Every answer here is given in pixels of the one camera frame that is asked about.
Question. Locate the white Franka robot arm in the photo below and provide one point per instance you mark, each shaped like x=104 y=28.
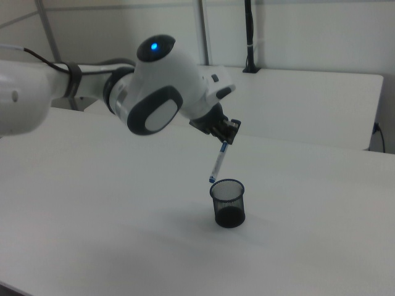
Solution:
x=160 y=86

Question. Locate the white wall divider profile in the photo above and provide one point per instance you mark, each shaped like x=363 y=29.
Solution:
x=203 y=31

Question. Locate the black clamp-mounted pole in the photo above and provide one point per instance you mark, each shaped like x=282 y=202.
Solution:
x=250 y=37

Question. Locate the blue and white marker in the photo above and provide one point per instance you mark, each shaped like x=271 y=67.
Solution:
x=217 y=161

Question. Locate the black mesh pen cup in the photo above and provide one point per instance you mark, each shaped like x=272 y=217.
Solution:
x=228 y=212

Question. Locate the white background table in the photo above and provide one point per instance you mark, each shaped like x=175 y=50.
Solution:
x=293 y=105

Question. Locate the grey metal frame post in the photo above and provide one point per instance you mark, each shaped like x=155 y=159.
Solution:
x=49 y=34

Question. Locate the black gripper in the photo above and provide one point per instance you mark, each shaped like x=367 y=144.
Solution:
x=213 y=118

